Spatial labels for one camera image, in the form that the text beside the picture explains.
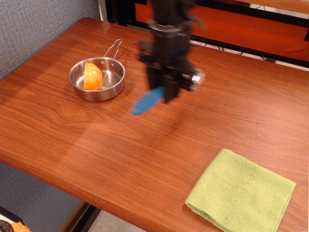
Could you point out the orange plastic fruit half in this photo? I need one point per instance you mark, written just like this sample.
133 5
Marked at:
92 77

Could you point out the orange panel black frame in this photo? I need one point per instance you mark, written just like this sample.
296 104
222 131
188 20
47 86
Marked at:
232 24

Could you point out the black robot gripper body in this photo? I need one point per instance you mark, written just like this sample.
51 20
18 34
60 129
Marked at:
168 51

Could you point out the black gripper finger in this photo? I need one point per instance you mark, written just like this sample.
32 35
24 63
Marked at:
172 86
155 78

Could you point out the green folded cloth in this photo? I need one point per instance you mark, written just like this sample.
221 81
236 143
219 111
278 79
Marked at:
237 195

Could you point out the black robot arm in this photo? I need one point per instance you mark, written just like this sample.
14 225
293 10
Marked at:
173 12

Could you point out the blue handled metal spoon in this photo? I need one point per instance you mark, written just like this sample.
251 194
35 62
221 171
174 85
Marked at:
150 99

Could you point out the orange toy at corner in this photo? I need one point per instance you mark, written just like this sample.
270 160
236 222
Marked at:
19 227

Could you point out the small steel saucepan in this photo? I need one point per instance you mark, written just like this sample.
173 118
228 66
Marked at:
113 76

